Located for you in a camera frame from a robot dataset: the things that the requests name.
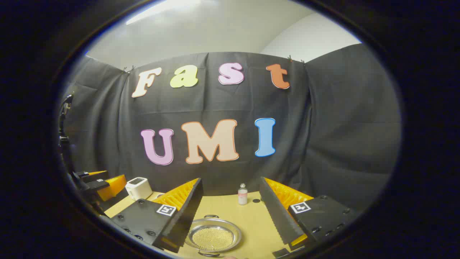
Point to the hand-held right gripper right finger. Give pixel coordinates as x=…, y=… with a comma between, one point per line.
x=275, y=216

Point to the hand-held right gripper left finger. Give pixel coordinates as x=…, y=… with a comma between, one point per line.
x=187, y=212

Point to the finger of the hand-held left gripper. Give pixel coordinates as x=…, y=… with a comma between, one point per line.
x=107, y=187
x=94, y=176

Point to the steel pot with soybeans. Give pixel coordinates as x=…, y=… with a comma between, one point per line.
x=212, y=235

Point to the white toaster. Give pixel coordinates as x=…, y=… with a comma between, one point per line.
x=138, y=187

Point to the black block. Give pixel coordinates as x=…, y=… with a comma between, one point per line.
x=280, y=253

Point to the small bottle with pink label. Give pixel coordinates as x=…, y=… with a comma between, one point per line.
x=243, y=196

